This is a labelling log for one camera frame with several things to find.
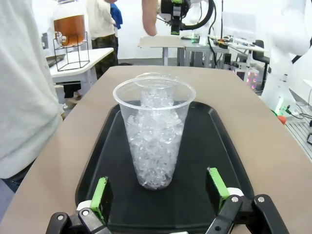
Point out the clear plastic cup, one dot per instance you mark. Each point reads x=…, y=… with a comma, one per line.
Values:
x=156, y=146
x=156, y=80

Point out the person in cream sweater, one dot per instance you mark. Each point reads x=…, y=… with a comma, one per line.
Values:
x=101, y=24

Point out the person in blue top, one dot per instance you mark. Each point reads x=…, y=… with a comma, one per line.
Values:
x=117, y=14

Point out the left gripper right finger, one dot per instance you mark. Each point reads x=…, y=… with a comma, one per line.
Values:
x=219, y=187

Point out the dark rectangular tray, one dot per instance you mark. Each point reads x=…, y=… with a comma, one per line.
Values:
x=54, y=61

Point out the aluminium frame rail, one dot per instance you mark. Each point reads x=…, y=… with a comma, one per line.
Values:
x=299, y=136

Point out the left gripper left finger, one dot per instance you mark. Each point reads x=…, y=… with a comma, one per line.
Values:
x=97, y=197

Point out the white table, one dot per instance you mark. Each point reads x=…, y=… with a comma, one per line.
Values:
x=92, y=57

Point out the grey metal-leg table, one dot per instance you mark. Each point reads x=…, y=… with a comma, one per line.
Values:
x=161, y=42

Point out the person's left hand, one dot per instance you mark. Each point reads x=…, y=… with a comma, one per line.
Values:
x=150, y=17

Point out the cluttered white workbench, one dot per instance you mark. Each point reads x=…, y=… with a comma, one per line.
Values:
x=239, y=44

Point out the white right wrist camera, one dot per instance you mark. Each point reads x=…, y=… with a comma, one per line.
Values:
x=163, y=18

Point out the glass tea drink dispenser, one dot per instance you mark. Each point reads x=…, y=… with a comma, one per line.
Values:
x=69, y=26

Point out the black plastic serving tray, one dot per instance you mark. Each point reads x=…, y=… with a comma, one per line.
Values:
x=195, y=151

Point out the computer with pink lights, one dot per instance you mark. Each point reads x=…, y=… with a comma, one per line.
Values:
x=252, y=79

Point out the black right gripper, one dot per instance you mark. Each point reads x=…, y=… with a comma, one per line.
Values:
x=185, y=6

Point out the grey wall outlet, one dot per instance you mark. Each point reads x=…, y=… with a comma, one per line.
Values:
x=44, y=41

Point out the person in grey sweatshirt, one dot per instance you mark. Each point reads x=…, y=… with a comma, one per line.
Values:
x=22, y=85

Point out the black office chair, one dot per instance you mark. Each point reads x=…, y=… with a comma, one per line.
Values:
x=260, y=56

